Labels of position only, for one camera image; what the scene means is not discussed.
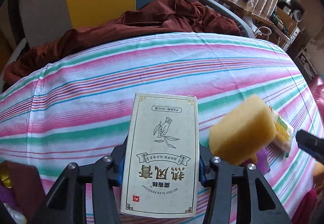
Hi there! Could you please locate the striped bed sheet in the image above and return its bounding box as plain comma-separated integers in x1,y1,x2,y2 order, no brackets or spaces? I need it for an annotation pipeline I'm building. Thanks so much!
0,32,324,224

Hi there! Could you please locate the yellow sponge block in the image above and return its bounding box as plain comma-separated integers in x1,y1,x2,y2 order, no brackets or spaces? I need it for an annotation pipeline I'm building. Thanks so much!
209,95,276,165

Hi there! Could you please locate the pink quilt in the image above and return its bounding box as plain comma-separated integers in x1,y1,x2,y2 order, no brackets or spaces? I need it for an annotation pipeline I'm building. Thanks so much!
309,76,324,118

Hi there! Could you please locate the green cream carton box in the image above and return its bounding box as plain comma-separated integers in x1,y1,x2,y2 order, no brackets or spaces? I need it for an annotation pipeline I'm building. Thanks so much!
120,92,199,219

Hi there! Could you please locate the maroon blanket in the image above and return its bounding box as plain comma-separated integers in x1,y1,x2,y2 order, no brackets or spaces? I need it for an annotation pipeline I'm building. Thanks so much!
3,0,241,86

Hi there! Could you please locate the wooden desk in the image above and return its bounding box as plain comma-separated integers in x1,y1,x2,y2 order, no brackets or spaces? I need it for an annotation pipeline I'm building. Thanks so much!
220,0,290,42

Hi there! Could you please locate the purple snack packet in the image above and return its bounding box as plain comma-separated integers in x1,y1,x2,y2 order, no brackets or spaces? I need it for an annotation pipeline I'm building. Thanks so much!
250,147,270,175

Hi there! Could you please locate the small yellow sponge piece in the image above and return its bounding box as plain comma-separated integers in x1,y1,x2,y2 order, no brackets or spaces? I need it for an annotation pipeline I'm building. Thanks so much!
312,161,324,185

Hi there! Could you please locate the Weidan cracker pack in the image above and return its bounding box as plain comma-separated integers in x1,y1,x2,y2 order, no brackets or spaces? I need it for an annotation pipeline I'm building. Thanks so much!
268,106,294,157

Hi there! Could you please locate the dark red storage box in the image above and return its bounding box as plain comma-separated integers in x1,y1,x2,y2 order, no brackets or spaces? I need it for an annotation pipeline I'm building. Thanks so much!
1,161,46,222

